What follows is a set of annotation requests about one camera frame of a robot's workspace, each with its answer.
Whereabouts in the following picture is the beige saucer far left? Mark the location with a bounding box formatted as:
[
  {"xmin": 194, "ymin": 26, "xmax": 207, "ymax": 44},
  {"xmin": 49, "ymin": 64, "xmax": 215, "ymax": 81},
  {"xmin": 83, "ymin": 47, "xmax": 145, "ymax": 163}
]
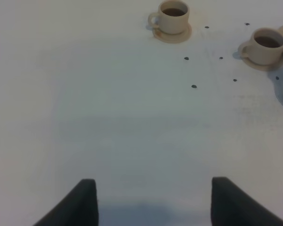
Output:
[{"xmin": 152, "ymin": 24, "xmax": 192, "ymax": 44}]

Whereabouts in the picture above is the beige teacup far left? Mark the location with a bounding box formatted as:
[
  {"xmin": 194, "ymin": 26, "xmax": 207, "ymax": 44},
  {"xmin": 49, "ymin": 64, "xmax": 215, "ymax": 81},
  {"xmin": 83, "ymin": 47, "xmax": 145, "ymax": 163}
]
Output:
[{"xmin": 148, "ymin": 0, "xmax": 190, "ymax": 35}]

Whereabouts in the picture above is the beige saucer near teapot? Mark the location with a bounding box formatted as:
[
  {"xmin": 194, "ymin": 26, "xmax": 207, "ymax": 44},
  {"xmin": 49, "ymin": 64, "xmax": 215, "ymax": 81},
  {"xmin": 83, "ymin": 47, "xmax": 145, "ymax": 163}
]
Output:
[{"xmin": 242, "ymin": 56, "xmax": 283, "ymax": 72}]

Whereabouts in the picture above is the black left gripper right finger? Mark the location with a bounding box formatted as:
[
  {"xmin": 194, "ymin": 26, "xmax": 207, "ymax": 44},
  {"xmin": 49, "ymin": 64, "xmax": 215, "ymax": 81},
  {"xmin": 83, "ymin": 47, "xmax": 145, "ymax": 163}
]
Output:
[{"xmin": 210, "ymin": 177, "xmax": 283, "ymax": 226}]

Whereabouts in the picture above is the beige teacup near teapot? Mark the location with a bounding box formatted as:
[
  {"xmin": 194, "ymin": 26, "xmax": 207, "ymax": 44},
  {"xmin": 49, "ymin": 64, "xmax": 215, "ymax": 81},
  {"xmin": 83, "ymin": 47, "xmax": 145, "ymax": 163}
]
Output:
[{"xmin": 238, "ymin": 28, "xmax": 283, "ymax": 66}]

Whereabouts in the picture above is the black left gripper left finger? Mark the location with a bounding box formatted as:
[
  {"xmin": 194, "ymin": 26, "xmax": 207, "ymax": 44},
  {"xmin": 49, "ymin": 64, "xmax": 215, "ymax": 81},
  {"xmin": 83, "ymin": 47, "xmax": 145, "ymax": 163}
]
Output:
[{"xmin": 35, "ymin": 179, "xmax": 99, "ymax": 226}]

